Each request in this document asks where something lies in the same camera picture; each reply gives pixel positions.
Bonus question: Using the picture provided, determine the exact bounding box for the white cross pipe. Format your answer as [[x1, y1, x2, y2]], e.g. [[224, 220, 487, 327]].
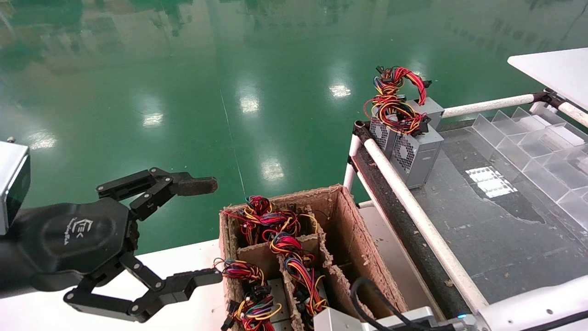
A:
[[441, 93, 537, 119]]

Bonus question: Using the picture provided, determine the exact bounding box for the white leg pipe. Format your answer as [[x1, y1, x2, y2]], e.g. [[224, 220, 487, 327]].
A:
[[344, 133, 363, 191]]

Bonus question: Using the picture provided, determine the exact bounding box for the black pipe joint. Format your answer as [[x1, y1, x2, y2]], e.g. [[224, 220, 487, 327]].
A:
[[533, 89, 568, 111], [353, 120, 375, 143]]

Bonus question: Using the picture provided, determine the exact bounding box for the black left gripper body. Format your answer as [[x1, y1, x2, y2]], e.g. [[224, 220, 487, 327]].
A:
[[0, 198, 138, 293]]

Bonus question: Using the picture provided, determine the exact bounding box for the brown cardboard divider box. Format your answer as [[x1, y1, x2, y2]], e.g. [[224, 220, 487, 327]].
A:
[[218, 184, 409, 331]]

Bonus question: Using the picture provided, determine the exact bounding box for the short white pipe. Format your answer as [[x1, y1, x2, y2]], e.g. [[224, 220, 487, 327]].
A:
[[557, 101, 588, 128]]

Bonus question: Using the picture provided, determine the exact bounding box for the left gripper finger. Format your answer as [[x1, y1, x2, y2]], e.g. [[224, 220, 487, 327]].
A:
[[96, 167, 219, 221], [63, 251, 223, 323]]

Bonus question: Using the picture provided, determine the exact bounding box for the long white rail pipe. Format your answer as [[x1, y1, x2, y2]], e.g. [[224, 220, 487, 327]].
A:
[[362, 137, 490, 314]]

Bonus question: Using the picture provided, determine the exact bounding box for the clear acrylic divider organiser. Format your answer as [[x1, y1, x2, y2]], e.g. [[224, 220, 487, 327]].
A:
[[468, 107, 588, 230]]

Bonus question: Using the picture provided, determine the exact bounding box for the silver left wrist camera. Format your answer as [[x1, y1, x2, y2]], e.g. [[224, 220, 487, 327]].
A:
[[0, 140, 31, 236]]

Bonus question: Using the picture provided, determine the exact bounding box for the thick black cable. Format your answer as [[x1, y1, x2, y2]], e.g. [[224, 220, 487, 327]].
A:
[[350, 277, 478, 331], [524, 310, 588, 331]]

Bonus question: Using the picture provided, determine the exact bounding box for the grey power supply with wires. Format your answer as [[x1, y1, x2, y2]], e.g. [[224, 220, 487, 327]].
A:
[[369, 66, 445, 159], [364, 97, 445, 189]]

